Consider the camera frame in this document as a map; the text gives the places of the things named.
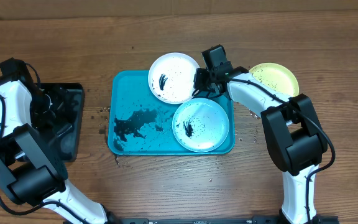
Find white plate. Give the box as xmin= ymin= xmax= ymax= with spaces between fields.
xmin=148 ymin=52 xmax=200 ymax=104

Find yellow-green plate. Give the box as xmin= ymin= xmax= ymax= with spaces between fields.
xmin=249 ymin=63 xmax=300 ymax=96

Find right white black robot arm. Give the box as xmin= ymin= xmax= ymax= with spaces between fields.
xmin=194 ymin=66 xmax=332 ymax=223

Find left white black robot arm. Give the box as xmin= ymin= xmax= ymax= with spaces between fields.
xmin=0 ymin=58 xmax=119 ymax=223

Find black water tray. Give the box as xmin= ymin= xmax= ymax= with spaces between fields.
xmin=30 ymin=83 xmax=85 ymax=162

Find light blue dirty plate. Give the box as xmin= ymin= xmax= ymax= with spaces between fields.
xmin=172 ymin=98 xmax=232 ymax=153

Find teal plastic tray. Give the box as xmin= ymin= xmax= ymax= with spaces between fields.
xmin=107 ymin=70 xmax=236 ymax=156

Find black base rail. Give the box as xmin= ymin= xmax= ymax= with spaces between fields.
xmin=120 ymin=215 xmax=340 ymax=224

